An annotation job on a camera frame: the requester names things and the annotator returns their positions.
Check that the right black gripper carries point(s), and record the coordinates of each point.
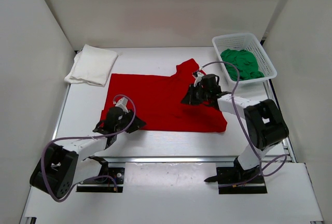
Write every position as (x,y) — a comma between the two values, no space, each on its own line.
(190,99)

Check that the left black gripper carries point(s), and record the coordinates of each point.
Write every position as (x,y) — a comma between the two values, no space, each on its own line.
(137,124)

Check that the red t shirt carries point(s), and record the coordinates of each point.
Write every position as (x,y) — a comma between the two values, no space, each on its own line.
(158,101)

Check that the white t shirt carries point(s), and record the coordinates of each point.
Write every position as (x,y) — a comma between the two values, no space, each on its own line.
(92,66)

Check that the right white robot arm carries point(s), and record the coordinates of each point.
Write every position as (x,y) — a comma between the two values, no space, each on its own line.
(261,121)

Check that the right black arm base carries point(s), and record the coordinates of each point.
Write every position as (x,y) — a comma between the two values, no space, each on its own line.
(235,180)

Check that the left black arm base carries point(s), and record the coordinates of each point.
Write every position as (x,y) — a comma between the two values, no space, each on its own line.
(109,179)

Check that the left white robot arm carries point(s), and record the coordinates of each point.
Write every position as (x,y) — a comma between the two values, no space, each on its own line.
(68,161)

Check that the green t shirt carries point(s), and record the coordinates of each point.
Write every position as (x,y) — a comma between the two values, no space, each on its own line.
(244,61)

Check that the white plastic basket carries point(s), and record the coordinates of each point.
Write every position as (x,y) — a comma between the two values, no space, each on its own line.
(248,42)

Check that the aluminium table rail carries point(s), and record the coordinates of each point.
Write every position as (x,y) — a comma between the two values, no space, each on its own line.
(169,159)

